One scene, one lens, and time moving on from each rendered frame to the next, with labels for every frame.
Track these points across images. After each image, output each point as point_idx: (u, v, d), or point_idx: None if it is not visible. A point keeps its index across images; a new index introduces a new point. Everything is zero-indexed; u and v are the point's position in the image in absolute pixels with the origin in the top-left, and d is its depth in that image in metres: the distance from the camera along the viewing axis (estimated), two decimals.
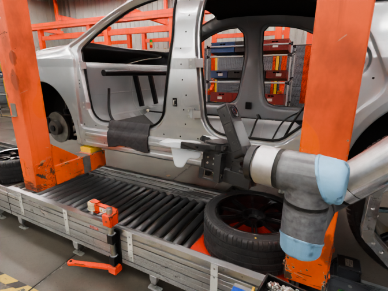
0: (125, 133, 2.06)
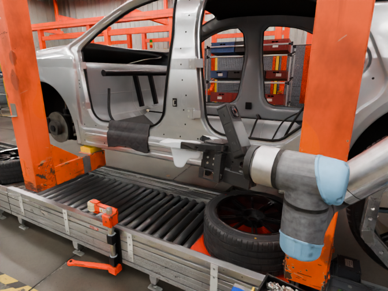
0: (125, 133, 2.06)
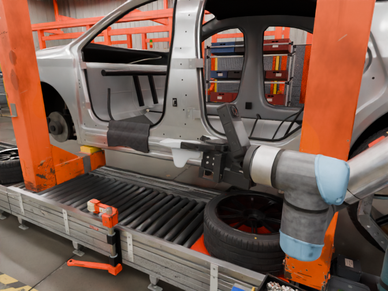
0: (125, 133, 2.06)
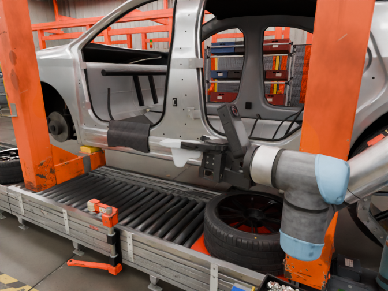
0: (125, 133, 2.06)
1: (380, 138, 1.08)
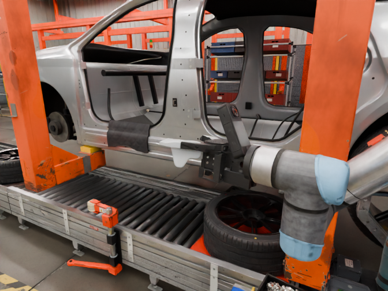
0: (125, 133, 2.06)
1: (380, 138, 1.08)
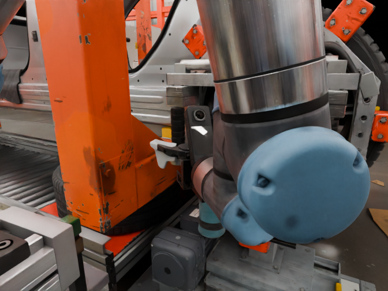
0: None
1: (191, 27, 0.79)
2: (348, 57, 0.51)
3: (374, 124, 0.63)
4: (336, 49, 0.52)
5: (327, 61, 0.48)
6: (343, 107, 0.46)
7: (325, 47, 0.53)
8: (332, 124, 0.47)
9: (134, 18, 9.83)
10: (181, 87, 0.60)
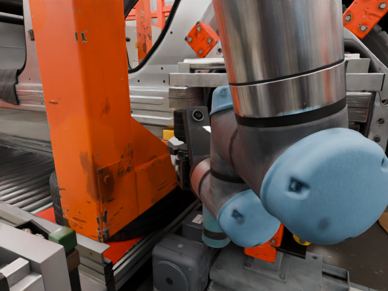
0: None
1: (196, 24, 0.75)
2: (368, 55, 0.46)
3: None
4: (355, 47, 0.47)
5: (347, 60, 0.43)
6: (366, 111, 0.41)
7: (343, 45, 0.48)
8: (353, 129, 0.43)
9: (134, 18, 9.79)
10: (185, 88, 0.56)
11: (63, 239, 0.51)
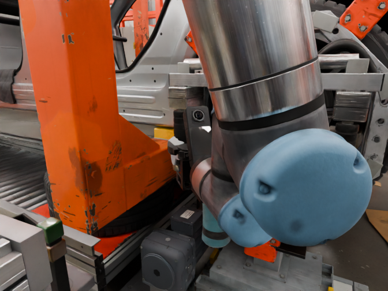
0: None
1: None
2: (368, 55, 0.46)
3: None
4: (354, 47, 0.47)
5: (347, 60, 0.44)
6: (365, 111, 0.41)
7: (343, 45, 0.48)
8: (353, 129, 0.43)
9: (133, 18, 9.82)
10: (184, 88, 0.56)
11: (49, 229, 0.55)
